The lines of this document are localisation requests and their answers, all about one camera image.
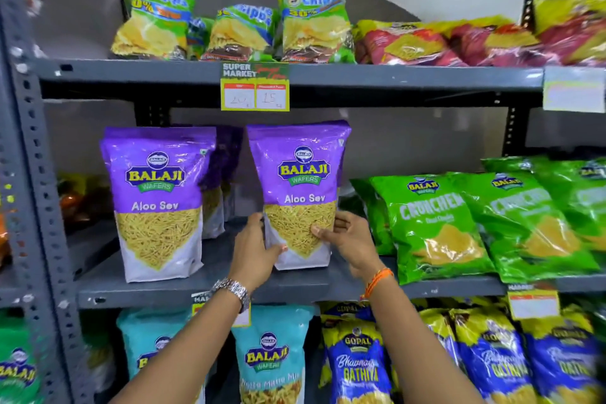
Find person's left hand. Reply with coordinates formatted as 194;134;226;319
229;212;288;294

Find person's right hand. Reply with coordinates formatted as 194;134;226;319
311;210;387;284

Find purple snack packet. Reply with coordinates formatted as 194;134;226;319
201;125;245;240
100;126;217;283
246;120;352;271

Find person's right forearm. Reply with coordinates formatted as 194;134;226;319
362;276;484;404

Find person's left forearm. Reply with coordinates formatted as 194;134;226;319
110;289;247;404

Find bright green snack packet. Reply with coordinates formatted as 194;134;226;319
532;157;606;268
449;171;600;284
350;178;397;257
480;155;550;175
370;174;496;285

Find silver metal wristwatch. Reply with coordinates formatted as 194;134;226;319
210;278;252;314

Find blue yellow snack packet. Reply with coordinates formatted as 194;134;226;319
419;307;467;373
319;300;376;325
449;307;539;404
321;320;395;404
520;303;606;404

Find small white price tag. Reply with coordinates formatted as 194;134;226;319
191;291;252;329

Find teal snack packet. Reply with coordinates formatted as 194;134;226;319
231;305;314;404
116;307;207;404

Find grey metal shelf rack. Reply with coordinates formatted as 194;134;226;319
0;0;606;404

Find yellow green price tag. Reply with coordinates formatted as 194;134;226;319
220;61;290;112

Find orange brown snack packets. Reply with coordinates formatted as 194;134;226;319
56;174;115;231

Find green yellow chips packet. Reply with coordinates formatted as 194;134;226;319
111;0;197;61
276;0;356;65
200;3;280;63
187;16;215;61

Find red yellow snack packet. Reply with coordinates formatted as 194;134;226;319
352;19;468;68
532;0;606;66
447;15;561;68

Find yellow white price tag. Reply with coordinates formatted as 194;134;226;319
507;282;561;322

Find dark green snack packet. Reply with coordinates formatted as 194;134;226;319
0;314;44;404

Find pale yellow price tag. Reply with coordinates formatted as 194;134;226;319
543;66;606;114

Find orange thread bracelet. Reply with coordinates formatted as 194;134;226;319
359;267;395;301

